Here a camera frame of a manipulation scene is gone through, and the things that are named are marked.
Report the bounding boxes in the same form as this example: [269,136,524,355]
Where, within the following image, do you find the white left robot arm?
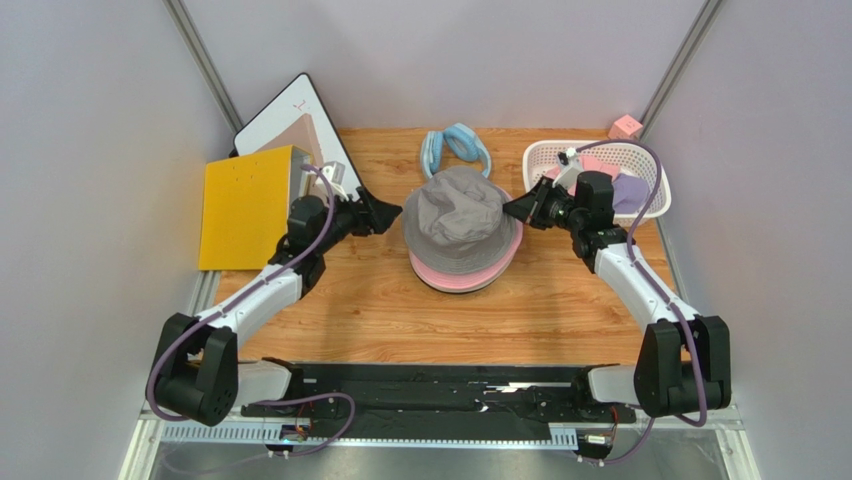
[145,187,403,426]

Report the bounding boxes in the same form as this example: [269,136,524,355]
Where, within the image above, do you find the white perforated plastic basket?
[521,140,671,223]

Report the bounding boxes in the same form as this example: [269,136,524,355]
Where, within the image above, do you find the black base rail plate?
[229,361,637,444]

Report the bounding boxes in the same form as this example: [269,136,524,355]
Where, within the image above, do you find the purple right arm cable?
[565,138,708,465]

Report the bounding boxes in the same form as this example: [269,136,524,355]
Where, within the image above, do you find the light blue headphones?
[419,123,493,179]

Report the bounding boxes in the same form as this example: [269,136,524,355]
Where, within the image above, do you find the grey hat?
[401,166,519,275]

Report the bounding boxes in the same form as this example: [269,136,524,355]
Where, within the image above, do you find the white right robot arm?
[503,171,732,426]

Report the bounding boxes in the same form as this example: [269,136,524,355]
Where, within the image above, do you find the lavender cloth in basket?
[612,174,650,215]

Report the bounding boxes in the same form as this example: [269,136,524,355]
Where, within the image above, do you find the pink bucket hat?
[408,221,523,279]

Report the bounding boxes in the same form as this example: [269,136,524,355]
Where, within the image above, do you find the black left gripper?
[314,186,402,256]

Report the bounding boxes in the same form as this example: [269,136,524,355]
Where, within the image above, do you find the pink brown folder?
[259,113,326,167]

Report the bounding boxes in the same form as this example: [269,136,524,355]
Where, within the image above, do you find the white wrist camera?
[554,148,584,195]
[320,162,348,200]

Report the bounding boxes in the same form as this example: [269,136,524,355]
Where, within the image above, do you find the pink and beige reversible hat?
[420,277,497,295]

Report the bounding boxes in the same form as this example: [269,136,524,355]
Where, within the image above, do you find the small pink box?
[607,114,644,140]

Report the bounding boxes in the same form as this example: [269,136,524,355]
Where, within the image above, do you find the pink cloth in basket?
[544,155,621,182]

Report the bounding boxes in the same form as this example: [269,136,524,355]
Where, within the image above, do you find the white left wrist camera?
[320,162,348,200]

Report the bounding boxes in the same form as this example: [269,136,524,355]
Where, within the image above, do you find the yellow binder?
[198,145,312,271]

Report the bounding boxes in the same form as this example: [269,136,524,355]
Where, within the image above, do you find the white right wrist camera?
[554,148,584,195]

